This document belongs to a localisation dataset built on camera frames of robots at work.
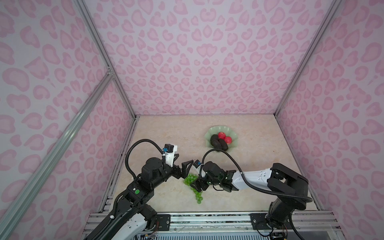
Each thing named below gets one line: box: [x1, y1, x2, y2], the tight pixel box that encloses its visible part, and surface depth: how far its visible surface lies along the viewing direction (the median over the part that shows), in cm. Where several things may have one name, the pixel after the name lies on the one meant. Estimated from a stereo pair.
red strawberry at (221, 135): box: [217, 131, 227, 140], surface depth 105 cm
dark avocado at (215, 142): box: [210, 134, 222, 150], surface depth 99 cm
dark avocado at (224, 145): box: [218, 138, 229, 151], surface depth 99 cm
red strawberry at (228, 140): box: [224, 136, 233, 145], surface depth 103 cm
